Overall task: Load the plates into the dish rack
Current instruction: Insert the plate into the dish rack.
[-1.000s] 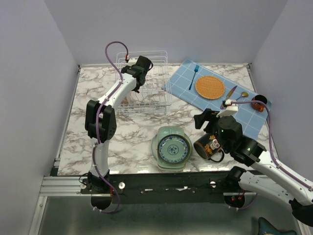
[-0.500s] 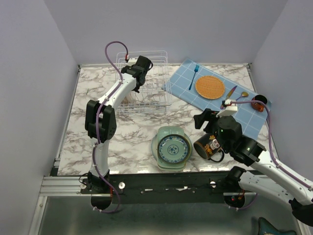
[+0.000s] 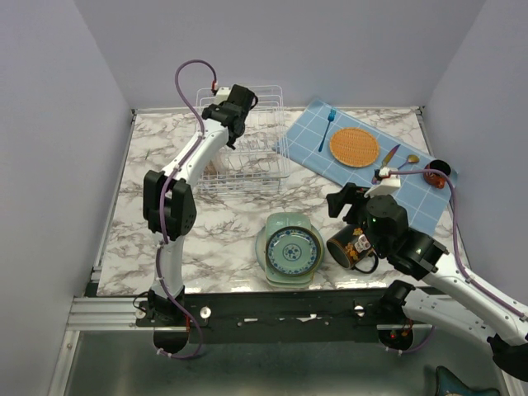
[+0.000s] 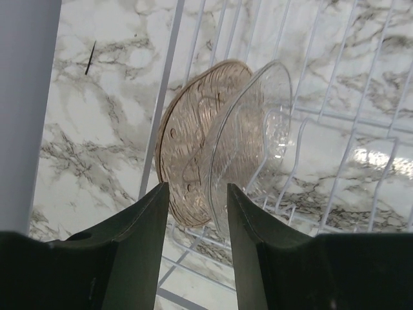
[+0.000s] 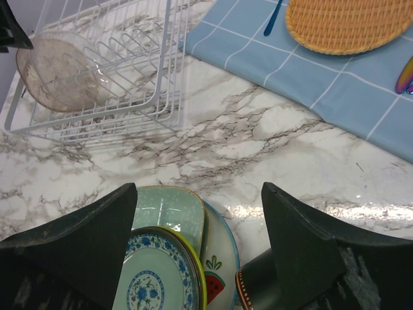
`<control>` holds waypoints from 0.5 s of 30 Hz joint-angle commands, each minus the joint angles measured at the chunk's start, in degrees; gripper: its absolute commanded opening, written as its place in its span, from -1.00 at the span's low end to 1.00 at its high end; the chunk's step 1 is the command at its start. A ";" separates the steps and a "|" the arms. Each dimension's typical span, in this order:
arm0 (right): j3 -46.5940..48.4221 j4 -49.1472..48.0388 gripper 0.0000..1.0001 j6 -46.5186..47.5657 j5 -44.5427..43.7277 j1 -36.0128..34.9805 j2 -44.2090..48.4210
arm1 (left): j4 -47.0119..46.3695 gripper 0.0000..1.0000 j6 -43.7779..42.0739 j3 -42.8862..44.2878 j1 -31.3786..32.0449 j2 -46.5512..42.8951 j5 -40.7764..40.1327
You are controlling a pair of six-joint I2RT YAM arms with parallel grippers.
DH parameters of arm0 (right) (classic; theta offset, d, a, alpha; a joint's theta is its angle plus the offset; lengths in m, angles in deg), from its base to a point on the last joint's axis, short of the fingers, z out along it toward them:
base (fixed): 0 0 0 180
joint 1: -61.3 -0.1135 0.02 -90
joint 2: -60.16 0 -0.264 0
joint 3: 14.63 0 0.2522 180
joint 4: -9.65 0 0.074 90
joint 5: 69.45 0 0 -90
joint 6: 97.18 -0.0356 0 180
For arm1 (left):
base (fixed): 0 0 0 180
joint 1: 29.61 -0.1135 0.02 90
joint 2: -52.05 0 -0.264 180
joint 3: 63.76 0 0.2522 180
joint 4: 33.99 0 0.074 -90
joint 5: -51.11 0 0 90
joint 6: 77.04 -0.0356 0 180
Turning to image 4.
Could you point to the clear textured glass plate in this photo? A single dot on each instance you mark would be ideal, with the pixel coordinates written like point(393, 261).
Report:
point(247, 141)

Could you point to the white wire dish rack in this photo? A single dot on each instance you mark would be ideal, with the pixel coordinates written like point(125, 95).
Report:
point(347, 167)

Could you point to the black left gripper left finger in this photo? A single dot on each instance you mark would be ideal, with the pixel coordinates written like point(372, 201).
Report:
point(112, 265)

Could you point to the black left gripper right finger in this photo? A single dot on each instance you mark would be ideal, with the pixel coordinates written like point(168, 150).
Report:
point(278, 267)

